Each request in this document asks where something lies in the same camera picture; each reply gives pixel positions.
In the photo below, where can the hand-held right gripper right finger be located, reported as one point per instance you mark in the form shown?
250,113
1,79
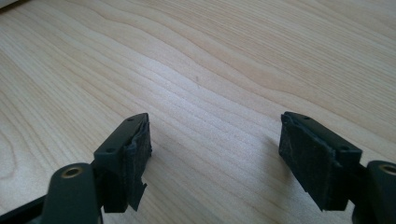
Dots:
314,161

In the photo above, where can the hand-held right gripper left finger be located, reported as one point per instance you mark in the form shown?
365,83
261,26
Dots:
123,158

